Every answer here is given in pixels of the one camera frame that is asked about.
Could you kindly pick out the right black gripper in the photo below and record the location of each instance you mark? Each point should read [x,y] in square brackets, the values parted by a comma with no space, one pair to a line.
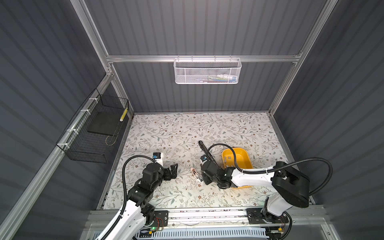
[205,179]

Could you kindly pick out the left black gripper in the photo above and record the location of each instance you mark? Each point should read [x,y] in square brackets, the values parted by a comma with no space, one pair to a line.
[168,176]

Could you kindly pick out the pink small stapler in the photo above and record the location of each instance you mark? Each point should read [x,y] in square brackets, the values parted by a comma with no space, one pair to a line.
[196,175]

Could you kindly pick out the black stapler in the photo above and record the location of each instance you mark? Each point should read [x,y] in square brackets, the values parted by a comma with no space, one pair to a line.
[206,151]

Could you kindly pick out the yellow plastic tray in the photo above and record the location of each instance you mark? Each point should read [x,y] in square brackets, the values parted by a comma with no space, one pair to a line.
[242,156]

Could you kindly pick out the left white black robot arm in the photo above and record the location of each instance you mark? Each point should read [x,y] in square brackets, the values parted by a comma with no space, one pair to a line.
[136,211]

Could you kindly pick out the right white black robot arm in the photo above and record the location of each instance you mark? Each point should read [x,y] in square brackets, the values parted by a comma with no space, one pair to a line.
[291,186]

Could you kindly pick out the yellow marker in basket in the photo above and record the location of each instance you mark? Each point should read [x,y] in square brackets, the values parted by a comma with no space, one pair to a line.
[123,114]

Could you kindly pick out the black pad in basket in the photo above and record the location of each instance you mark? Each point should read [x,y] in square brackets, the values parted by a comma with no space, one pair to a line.
[105,124]

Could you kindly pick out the items in white basket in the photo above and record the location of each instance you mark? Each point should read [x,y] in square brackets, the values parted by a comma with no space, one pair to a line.
[229,79]

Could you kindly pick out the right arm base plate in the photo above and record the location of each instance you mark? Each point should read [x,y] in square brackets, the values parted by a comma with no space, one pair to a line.
[259,216]

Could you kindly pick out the black wire basket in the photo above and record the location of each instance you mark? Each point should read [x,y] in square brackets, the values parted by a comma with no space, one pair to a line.
[80,145]

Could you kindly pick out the white wire mesh basket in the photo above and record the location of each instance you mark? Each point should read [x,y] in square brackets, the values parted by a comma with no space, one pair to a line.
[187,71]

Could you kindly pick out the aluminium mounting rail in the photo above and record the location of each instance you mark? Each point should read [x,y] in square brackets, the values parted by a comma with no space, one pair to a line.
[213,217]

